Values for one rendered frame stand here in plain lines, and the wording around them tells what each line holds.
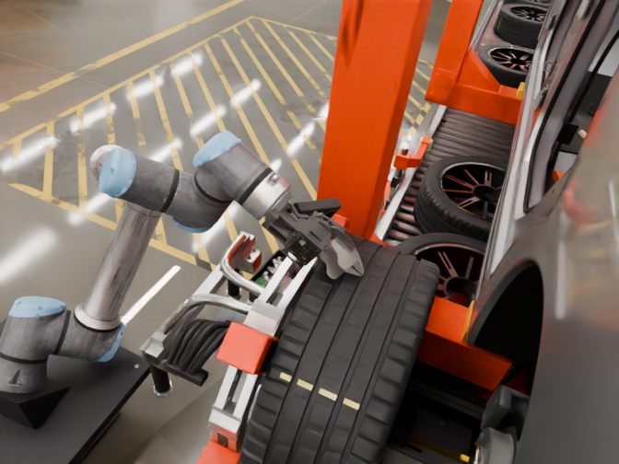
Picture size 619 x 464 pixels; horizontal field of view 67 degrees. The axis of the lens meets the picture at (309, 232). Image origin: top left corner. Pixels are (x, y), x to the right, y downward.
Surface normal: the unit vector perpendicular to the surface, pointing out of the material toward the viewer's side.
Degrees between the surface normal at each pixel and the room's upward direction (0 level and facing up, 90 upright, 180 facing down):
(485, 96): 90
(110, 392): 0
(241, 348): 35
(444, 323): 0
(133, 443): 0
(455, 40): 90
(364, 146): 90
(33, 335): 56
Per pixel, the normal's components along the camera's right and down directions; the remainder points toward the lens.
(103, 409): 0.10, -0.74
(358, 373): -0.11, -0.37
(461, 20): -0.40, 0.59
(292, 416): -0.23, -0.06
